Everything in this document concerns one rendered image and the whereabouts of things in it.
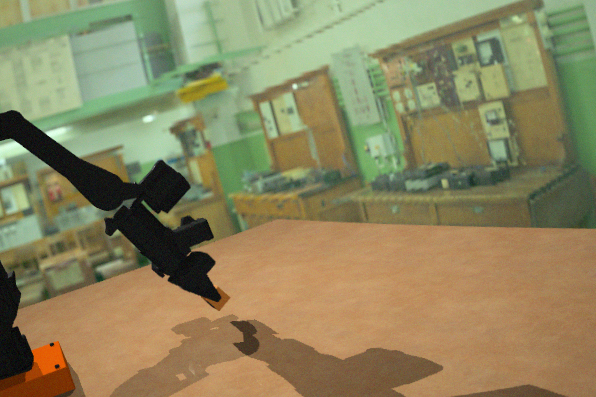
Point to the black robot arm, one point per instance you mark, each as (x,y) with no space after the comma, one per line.
(160,189)

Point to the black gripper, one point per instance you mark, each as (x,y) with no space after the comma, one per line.
(187,272)

